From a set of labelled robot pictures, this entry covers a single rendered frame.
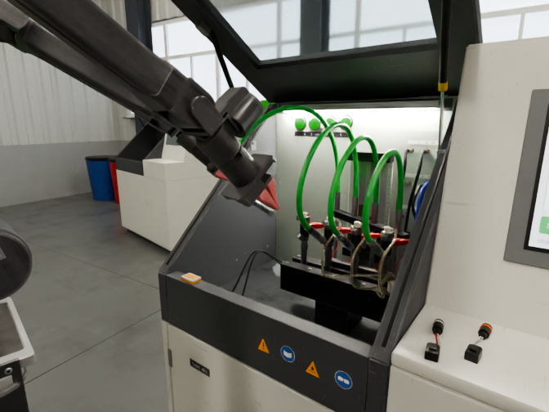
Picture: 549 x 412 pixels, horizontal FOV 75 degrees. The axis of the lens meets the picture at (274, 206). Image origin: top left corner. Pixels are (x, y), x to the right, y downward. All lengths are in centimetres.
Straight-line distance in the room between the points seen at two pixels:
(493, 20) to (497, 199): 415
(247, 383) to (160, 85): 75
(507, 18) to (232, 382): 456
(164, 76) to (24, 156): 704
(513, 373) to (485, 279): 21
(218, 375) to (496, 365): 67
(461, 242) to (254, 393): 61
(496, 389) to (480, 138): 49
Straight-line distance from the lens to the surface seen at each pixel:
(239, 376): 102
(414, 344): 76
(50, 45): 99
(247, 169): 61
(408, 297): 78
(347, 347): 77
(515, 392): 72
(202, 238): 116
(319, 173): 130
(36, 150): 760
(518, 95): 91
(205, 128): 55
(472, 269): 88
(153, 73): 53
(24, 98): 762
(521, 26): 487
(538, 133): 89
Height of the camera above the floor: 138
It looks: 13 degrees down
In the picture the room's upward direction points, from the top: straight up
